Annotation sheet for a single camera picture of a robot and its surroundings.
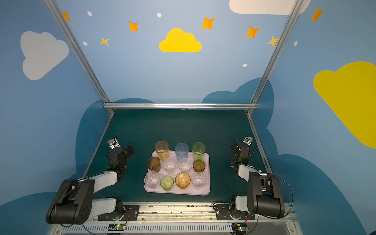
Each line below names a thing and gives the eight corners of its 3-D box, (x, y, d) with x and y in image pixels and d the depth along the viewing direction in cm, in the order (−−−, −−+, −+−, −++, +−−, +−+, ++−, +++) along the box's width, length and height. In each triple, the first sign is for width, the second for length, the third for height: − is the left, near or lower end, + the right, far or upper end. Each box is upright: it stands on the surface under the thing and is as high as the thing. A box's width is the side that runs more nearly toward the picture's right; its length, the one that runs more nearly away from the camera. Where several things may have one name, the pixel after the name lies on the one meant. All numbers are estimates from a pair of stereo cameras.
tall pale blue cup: (178, 165, 92) (177, 154, 81) (175, 155, 97) (174, 144, 86) (189, 162, 94) (190, 151, 83) (186, 152, 98) (186, 141, 88)
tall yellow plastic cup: (156, 157, 96) (151, 145, 84) (163, 150, 99) (160, 137, 88) (164, 164, 93) (161, 152, 81) (172, 156, 96) (170, 144, 85)
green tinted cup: (192, 163, 93) (192, 152, 82) (192, 153, 98) (192, 142, 87) (203, 163, 94) (206, 152, 82) (203, 153, 98) (205, 142, 87)
